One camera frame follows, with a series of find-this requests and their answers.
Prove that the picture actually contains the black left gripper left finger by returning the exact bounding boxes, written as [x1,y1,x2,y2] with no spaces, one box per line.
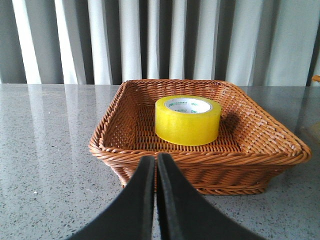
[69,156,155,240]

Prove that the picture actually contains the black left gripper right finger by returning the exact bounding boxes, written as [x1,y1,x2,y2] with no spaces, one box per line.
[157,153,261,240]

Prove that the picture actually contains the yellow tape roll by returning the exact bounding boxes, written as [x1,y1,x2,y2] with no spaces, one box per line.
[154,95,222,146]

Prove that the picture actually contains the brown wicker basket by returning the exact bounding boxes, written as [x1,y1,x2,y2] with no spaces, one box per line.
[89,79,312,195]

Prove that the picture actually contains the grey white curtain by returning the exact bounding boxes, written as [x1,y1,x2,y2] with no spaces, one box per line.
[0,0,320,87]

